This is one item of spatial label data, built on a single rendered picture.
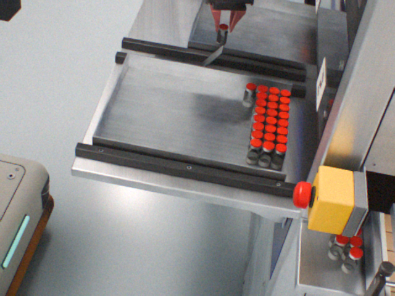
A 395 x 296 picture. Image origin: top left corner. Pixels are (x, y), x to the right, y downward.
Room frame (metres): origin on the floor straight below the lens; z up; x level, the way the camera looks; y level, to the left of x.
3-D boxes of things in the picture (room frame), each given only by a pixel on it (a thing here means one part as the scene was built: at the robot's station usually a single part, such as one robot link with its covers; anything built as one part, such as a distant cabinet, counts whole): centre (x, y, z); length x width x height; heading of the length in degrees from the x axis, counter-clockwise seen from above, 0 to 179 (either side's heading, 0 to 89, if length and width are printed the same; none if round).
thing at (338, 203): (0.63, -0.21, 0.99); 0.08 x 0.07 x 0.07; 89
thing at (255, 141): (0.88, -0.09, 0.90); 0.18 x 0.02 x 0.05; 178
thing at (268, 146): (0.88, -0.12, 0.90); 0.18 x 0.02 x 0.05; 178
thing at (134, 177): (1.06, -0.03, 0.87); 0.70 x 0.48 x 0.02; 179
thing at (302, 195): (0.63, -0.16, 0.99); 0.04 x 0.04 x 0.04; 89
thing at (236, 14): (1.16, 0.00, 0.96); 0.07 x 0.07 x 0.09; 13
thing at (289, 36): (1.23, -0.11, 0.90); 0.34 x 0.26 x 0.04; 89
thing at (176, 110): (0.89, 0.02, 0.90); 0.34 x 0.26 x 0.04; 88
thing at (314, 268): (0.62, -0.25, 0.87); 0.14 x 0.13 x 0.02; 89
